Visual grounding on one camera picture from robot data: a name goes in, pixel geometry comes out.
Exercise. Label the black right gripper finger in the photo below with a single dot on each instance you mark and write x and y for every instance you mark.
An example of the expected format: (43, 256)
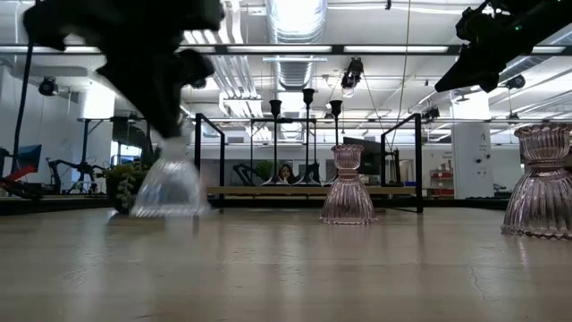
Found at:
(465, 67)
(491, 80)

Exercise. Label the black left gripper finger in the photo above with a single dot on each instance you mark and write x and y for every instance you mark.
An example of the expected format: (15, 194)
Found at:
(174, 123)
(157, 125)

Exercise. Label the clear ribbed glass candle holder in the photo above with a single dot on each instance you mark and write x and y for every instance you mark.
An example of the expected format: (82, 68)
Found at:
(170, 188)

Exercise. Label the tall black metal candlestick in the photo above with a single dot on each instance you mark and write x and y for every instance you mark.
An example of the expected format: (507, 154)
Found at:
(308, 96)
(275, 107)
(336, 107)

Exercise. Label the pink ribbed glass candle holder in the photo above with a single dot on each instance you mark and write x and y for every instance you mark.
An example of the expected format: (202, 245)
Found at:
(540, 197)
(347, 197)

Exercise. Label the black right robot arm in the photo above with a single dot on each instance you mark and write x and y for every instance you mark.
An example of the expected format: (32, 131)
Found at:
(540, 27)

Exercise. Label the background black robot arm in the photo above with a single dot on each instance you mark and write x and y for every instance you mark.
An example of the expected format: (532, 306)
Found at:
(245, 175)

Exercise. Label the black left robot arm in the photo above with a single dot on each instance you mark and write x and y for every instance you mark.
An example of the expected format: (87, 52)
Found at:
(111, 22)

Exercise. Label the black ceiling spotlight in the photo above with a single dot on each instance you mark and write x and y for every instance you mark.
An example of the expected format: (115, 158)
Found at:
(516, 81)
(48, 86)
(431, 112)

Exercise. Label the potted green succulent plant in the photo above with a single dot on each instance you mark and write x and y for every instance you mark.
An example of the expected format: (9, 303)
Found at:
(123, 183)

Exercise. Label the white building column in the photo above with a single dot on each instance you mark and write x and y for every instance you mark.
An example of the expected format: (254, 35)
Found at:
(471, 161)

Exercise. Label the red storage shelf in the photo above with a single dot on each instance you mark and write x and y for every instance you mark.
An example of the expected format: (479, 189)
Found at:
(442, 179)

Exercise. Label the person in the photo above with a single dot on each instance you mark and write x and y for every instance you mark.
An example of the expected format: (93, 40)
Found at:
(286, 173)

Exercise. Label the black computer monitor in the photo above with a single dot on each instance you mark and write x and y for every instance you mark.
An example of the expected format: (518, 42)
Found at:
(373, 156)

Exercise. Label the monitor with blue screen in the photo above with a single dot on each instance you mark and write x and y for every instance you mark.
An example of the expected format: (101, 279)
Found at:
(29, 156)

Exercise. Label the wooden shelf with black frame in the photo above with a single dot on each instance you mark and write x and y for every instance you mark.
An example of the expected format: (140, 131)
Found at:
(250, 190)

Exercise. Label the black overhead camera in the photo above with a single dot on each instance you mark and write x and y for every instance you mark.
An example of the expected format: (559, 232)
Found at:
(353, 73)

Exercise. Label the black rig frame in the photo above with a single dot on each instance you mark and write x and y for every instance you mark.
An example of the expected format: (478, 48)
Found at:
(337, 49)

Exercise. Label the silver ventilation duct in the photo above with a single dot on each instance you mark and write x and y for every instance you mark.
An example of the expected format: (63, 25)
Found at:
(295, 27)

